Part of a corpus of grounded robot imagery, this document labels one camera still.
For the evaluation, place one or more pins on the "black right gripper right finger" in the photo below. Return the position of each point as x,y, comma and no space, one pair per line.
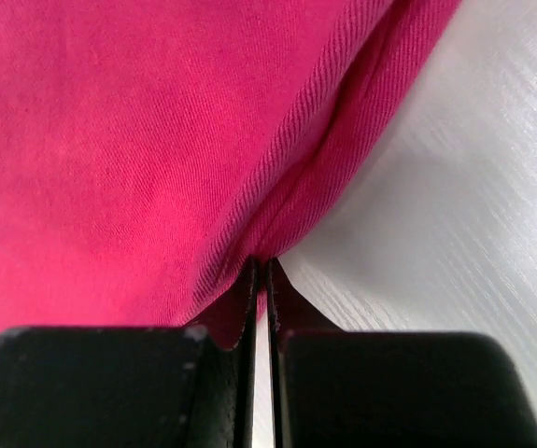
338,388

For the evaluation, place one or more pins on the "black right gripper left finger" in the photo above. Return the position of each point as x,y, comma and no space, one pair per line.
187,386

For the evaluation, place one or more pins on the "pink trousers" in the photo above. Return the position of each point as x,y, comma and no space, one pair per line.
148,147

